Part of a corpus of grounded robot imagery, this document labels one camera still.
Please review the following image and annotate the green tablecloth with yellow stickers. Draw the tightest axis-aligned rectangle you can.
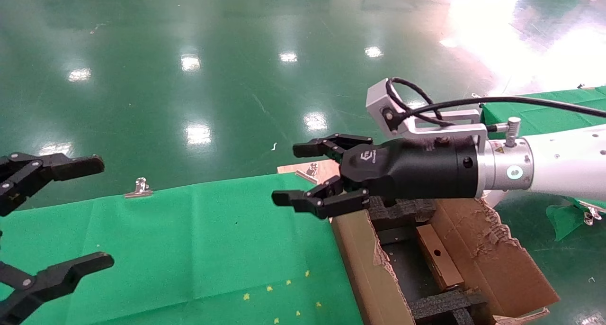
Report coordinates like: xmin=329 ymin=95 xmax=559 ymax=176
xmin=0 ymin=172 xmax=365 ymax=325

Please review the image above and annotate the black camera cable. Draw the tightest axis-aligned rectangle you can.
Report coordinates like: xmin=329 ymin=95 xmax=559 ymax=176
xmin=386 ymin=77 xmax=606 ymax=126

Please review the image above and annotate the black foam insert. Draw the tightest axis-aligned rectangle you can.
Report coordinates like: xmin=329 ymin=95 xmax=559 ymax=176
xmin=408 ymin=289 xmax=488 ymax=325
xmin=367 ymin=197 xmax=436 ymax=232

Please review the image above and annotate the large open cardboard carton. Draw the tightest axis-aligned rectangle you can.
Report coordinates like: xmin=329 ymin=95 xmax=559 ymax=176
xmin=330 ymin=197 xmax=560 ymax=325

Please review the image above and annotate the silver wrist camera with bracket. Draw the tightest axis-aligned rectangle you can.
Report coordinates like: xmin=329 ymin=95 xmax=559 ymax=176
xmin=366 ymin=78 xmax=488 ymax=141

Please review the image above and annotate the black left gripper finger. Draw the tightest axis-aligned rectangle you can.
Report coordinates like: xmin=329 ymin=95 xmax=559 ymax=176
xmin=0 ymin=253 xmax=115 ymax=325
xmin=0 ymin=152 xmax=106 ymax=217

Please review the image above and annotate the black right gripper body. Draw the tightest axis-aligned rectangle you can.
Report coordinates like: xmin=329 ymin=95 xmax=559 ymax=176
xmin=340 ymin=135 xmax=479 ymax=200

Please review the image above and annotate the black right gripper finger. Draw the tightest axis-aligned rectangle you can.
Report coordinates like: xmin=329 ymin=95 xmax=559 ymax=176
xmin=293 ymin=134 xmax=374 ymax=164
xmin=272 ymin=175 xmax=371 ymax=220

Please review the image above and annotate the plain green tablecloth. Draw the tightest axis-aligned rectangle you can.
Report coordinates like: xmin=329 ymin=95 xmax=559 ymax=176
xmin=480 ymin=86 xmax=606 ymax=243

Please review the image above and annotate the small cardboard box with hole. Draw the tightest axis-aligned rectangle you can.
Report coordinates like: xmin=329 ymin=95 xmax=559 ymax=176
xmin=416 ymin=224 xmax=465 ymax=290

